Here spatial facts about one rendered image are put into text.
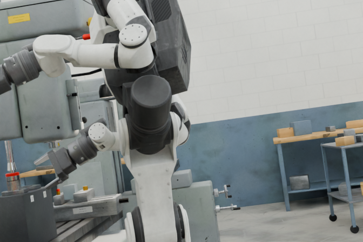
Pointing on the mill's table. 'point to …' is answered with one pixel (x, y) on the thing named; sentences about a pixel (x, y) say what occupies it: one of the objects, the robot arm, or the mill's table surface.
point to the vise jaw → (83, 195)
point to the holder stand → (27, 215)
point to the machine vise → (86, 207)
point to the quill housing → (45, 109)
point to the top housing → (45, 16)
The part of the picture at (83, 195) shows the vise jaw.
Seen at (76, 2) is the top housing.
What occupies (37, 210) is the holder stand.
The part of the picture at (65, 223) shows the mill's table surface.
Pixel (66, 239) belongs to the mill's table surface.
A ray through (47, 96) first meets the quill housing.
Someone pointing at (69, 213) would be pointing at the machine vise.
